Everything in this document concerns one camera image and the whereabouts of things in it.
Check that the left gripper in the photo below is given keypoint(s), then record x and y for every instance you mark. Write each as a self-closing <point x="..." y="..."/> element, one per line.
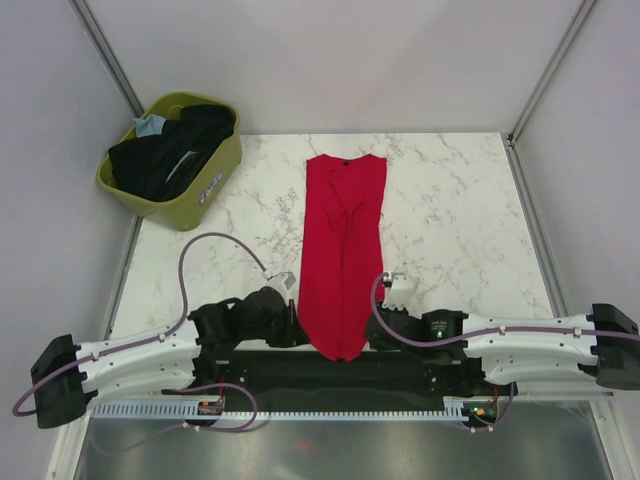
<point x="292" y="335"/>

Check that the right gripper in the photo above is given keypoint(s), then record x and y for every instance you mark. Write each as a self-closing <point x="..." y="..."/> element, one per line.
<point x="397" y="311"/>

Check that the red t shirt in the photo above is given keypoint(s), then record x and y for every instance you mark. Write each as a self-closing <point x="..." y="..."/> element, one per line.
<point x="341" y="252"/>

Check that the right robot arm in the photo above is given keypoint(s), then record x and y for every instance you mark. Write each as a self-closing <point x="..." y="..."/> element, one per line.
<point x="472" y="349"/>

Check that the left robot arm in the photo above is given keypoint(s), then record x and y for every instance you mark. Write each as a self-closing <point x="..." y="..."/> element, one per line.
<point x="72" y="378"/>

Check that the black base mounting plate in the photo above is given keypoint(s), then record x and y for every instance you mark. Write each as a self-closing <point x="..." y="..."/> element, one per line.
<point x="306" y="380"/>

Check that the black t shirt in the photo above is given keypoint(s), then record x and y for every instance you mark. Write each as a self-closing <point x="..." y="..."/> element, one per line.
<point x="160" y="166"/>

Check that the light blue t shirt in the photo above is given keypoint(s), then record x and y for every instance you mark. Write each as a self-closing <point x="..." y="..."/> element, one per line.
<point x="151" y="125"/>

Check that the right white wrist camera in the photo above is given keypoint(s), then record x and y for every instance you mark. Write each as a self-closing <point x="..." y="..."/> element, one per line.
<point x="399" y="289"/>

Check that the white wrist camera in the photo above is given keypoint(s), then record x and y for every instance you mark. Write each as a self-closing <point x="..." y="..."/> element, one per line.
<point x="282" y="281"/>
<point x="399" y="289"/>

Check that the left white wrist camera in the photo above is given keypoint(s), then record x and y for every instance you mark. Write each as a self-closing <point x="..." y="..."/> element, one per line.
<point x="282" y="281"/>

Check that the white slotted cable duct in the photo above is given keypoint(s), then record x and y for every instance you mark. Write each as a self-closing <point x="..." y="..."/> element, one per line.
<point x="192" y="410"/>

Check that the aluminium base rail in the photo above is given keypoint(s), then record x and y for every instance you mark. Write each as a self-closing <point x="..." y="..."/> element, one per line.
<point x="564" y="396"/>

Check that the left aluminium frame post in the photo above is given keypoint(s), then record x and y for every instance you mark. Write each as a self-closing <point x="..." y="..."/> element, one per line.
<point x="92" y="27"/>

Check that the aluminium frame post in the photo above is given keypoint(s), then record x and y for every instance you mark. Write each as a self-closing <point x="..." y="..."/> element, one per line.
<point x="92" y="27"/>
<point x="569" y="37"/>

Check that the right aluminium frame post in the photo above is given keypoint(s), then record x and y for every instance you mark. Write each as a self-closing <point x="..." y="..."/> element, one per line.
<point x="569" y="37"/>

